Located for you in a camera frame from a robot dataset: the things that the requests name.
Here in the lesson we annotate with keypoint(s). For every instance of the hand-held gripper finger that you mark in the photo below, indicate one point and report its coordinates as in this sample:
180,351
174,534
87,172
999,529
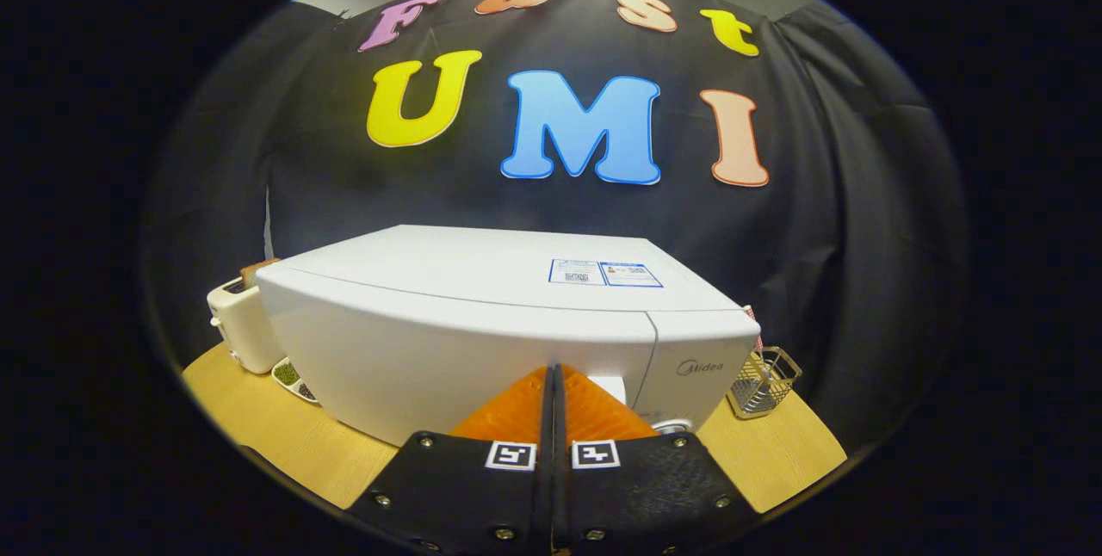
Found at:
561,504
544,504

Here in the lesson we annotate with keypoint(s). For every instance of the white microwave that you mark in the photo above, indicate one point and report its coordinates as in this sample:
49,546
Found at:
448,324

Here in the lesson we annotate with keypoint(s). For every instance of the pink straw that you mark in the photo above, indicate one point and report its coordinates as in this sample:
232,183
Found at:
753,324

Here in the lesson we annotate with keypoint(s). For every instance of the white divided snack tray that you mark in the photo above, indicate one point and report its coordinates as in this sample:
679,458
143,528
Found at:
293,379

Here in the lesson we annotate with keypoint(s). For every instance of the cream toaster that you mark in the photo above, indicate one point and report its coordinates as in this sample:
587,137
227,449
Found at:
245,332

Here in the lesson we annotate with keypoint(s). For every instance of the brown toast slice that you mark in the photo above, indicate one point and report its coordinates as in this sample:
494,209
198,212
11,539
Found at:
256,270

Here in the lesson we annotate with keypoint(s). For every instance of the black backdrop cloth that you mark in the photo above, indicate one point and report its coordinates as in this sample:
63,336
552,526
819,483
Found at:
861,237

